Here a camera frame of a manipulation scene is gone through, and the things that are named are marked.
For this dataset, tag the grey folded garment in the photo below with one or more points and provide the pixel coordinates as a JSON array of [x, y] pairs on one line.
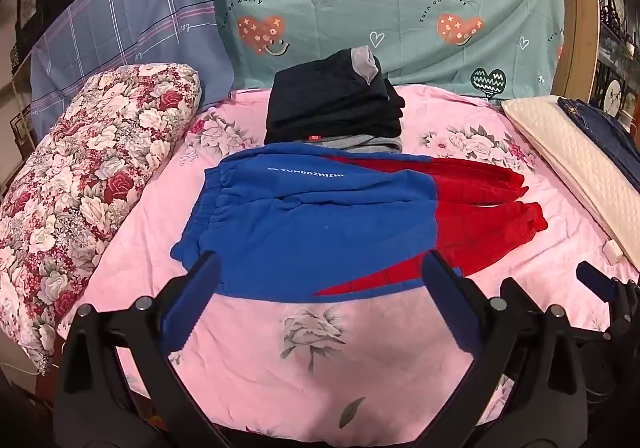
[[360, 142]]

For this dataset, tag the teal heart-print sheet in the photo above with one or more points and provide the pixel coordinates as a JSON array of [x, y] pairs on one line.
[[350, 2]]

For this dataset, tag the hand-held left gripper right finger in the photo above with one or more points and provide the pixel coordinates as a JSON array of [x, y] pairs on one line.
[[447, 298]]

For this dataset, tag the small white box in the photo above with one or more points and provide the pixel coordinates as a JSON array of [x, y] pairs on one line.
[[613, 249]]

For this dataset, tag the blue plaid pillow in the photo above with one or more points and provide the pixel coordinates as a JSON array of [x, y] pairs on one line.
[[125, 27]]

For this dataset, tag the floral quilt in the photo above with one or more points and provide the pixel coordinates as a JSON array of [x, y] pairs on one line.
[[75, 188]]

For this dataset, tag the wooden headboard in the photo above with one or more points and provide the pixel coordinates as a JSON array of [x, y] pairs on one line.
[[580, 27]]

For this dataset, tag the black folded pants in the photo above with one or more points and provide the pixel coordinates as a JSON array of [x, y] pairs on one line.
[[330, 102]]

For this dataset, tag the display shelf with plates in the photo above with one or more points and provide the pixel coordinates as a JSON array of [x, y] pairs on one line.
[[620, 52]]

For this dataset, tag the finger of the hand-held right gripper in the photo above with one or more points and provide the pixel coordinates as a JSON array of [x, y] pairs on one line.
[[597, 280]]

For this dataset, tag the cream quilted pillow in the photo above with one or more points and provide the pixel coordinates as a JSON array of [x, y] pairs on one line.
[[565, 152]]

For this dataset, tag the blue and red pants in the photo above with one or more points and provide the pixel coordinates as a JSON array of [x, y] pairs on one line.
[[310, 228]]

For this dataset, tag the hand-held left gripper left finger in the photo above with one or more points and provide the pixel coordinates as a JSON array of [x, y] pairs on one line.
[[192, 298]]

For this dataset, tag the pink floral bedsheet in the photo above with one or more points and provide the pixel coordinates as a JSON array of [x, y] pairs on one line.
[[325, 353]]

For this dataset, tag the dark blue jeans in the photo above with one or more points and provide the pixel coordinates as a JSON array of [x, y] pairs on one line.
[[605, 127]]

